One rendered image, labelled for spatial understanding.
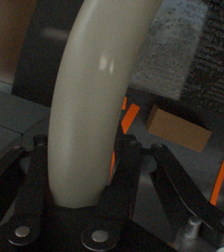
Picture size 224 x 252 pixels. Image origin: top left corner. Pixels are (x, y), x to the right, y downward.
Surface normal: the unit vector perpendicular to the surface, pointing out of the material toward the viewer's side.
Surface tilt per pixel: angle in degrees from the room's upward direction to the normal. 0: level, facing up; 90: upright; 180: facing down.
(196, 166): 0
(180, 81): 45
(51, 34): 0
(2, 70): 0
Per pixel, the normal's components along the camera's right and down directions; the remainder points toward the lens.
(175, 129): -0.05, 0.29
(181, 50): -0.25, 0.85
